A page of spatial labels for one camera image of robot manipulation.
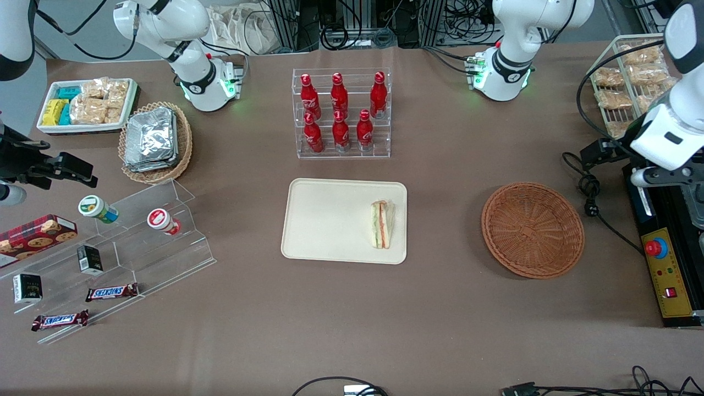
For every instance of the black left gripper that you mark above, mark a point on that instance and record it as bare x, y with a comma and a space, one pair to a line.
620, 144

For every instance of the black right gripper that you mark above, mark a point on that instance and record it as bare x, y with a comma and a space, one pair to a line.
23, 162

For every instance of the triangle sandwich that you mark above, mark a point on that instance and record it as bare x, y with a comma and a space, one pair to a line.
382, 225

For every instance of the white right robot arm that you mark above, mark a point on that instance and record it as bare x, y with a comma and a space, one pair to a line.
190, 66

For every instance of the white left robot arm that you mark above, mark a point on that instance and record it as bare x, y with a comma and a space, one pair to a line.
511, 55

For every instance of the white rectangular snack tray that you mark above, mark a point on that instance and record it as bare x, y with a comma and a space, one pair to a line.
82, 129

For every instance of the brown round wicker basket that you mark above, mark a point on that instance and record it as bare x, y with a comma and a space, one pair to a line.
531, 231

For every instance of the light oval wicker basket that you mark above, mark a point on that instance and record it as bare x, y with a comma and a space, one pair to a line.
186, 143

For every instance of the beige plastic tray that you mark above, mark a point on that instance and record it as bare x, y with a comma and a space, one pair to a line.
330, 220

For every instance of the bagged brown pastry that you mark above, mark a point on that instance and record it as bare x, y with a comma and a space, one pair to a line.
619, 129
649, 100
648, 75
641, 54
615, 100
608, 77

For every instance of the green lid yogurt cup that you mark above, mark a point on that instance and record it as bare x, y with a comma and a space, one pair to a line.
94, 208

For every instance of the yellow snack pack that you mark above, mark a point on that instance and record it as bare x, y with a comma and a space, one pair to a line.
56, 105
51, 117

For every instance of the teal snack pack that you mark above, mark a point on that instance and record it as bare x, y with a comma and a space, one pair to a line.
65, 114
69, 93

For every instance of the red tartan cookie box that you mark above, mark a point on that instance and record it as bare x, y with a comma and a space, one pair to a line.
38, 234

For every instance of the clear rice cracker bag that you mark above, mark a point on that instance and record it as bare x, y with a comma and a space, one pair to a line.
114, 113
94, 88
118, 91
88, 111

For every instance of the small black carton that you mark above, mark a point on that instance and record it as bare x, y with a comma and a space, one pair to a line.
89, 259

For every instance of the silver foil pack stack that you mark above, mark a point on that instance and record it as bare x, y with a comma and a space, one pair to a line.
149, 138

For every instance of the red lid yogurt cup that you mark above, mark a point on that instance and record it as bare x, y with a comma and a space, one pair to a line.
160, 220

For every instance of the black and white carton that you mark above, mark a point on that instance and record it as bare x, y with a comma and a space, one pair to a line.
27, 289

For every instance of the clear acrylic step display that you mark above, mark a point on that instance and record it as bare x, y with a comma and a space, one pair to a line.
148, 258

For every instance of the brown Snickers bar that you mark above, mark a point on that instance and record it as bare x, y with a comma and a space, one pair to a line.
59, 320
111, 292

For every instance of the yellow emergency stop box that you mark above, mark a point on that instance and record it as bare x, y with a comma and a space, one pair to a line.
668, 275

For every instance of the white cloth bag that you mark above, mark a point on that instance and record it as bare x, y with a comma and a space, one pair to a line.
236, 27

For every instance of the red cola bottle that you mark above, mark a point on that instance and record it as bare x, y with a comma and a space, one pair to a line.
313, 137
378, 96
309, 99
341, 135
339, 96
364, 133

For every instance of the clear acrylic bottle rack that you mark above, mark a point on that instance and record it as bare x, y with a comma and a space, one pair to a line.
352, 157

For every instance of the small white device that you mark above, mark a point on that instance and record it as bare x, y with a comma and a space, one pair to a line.
357, 390

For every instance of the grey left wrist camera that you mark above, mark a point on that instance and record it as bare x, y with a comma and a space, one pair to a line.
644, 177

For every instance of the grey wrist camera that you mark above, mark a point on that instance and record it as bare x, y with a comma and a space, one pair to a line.
11, 194
644, 177

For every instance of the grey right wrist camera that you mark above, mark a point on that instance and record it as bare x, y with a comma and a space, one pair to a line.
11, 194

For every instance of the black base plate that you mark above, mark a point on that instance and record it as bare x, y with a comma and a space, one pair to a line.
694, 275

